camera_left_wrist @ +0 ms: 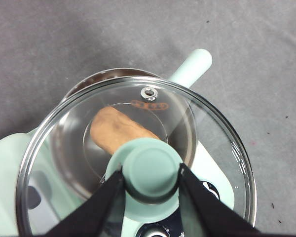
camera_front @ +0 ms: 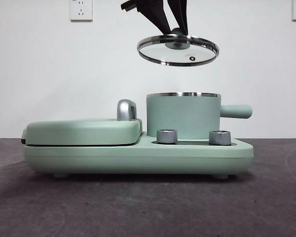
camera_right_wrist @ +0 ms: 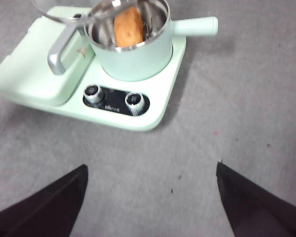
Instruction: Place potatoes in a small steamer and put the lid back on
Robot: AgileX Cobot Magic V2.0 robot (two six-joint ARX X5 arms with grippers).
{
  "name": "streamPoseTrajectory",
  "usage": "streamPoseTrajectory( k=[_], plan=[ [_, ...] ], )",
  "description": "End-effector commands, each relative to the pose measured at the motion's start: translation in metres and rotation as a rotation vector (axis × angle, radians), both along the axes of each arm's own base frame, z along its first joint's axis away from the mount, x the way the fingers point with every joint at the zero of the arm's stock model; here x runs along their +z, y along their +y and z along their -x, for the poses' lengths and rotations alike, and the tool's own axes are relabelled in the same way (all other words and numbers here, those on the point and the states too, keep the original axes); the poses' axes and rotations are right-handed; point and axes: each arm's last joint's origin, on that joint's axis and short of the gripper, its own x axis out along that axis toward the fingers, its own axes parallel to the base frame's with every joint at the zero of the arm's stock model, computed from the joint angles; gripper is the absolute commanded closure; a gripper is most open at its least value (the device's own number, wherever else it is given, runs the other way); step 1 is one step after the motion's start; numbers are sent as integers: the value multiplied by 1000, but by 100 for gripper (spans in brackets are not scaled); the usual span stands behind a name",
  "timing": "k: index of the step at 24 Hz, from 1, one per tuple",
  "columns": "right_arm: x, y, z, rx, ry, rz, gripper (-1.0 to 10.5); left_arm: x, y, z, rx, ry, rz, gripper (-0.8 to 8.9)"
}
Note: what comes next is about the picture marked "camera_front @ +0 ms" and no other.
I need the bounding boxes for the glass lid with green knob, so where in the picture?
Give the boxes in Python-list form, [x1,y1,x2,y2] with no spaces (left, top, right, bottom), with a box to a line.
[137,27,220,67]

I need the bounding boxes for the silver control knob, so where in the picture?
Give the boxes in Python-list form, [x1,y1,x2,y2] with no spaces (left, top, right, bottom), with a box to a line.
[209,130,232,146]
[156,128,178,144]

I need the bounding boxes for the mint green griddle cover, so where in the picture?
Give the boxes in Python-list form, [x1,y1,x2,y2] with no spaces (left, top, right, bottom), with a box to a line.
[21,118,143,146]

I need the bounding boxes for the mint green breakfast machine base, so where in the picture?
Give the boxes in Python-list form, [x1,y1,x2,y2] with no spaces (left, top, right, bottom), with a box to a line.
[23,131,255,179]

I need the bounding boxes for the silver griddle cover handle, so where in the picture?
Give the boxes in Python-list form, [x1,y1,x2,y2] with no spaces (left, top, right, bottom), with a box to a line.
[116,99,138,121]

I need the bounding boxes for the mint green pot with handle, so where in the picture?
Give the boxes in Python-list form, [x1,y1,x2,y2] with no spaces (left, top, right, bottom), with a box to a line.
[146,91,253,138]

